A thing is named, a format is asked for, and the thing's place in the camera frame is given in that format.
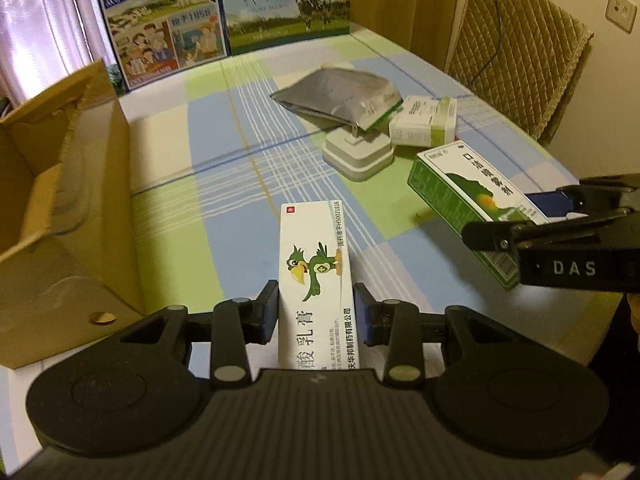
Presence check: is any green white medicine box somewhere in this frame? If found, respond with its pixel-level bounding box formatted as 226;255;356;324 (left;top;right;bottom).
406;138;551;291

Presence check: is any white ointment box with bird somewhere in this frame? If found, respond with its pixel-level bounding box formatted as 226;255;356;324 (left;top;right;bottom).
278;200;360;370

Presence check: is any silver foil pouch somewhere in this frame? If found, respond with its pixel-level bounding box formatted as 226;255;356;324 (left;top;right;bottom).
270;66;404;132

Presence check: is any person's right hand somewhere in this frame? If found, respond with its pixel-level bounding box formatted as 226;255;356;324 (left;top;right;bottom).
626;294;640;320

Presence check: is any small white green box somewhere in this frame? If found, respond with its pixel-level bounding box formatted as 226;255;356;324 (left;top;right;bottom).
388;96;458;148

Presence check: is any white square charger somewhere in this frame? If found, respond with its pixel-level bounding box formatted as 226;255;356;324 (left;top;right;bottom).
322;127;394;182

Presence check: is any checked tablecloth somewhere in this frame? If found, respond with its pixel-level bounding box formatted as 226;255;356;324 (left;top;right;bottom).
120;29;620;362

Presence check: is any brown cardboard box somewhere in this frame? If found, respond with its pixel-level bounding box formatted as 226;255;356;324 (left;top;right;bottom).
1;62;146;370

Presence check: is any dark blue milk carton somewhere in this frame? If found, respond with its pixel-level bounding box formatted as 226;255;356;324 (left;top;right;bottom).
98;0;228;91

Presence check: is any light blue milk carton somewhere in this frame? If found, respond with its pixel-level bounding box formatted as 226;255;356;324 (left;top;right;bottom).
222;0;352;55

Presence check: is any pink sheer curtain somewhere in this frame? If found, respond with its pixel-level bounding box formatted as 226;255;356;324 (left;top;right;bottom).
0;0;115;106

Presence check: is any black power cable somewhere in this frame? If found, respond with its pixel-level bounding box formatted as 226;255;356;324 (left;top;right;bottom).
462;0;501;94

